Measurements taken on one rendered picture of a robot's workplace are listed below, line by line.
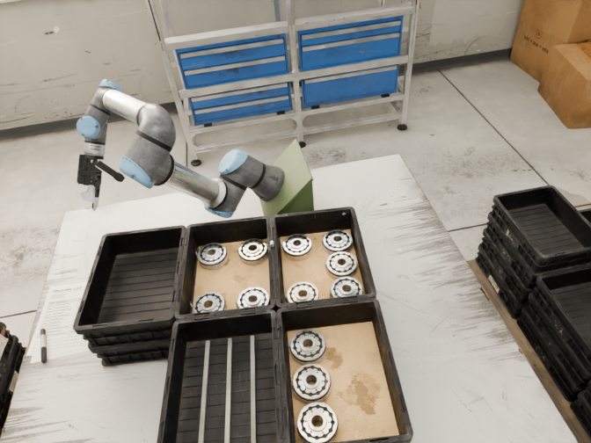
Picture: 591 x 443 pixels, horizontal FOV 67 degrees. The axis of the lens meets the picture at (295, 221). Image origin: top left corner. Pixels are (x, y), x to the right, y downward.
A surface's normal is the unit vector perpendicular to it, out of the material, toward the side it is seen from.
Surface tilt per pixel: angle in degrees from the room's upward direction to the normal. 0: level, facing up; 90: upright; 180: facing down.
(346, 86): 90
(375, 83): 90
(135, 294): 0
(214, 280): 0
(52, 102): 90
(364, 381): 0
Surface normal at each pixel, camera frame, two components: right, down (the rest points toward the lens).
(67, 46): 0.18, 0.68
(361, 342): -0.07, -0.72
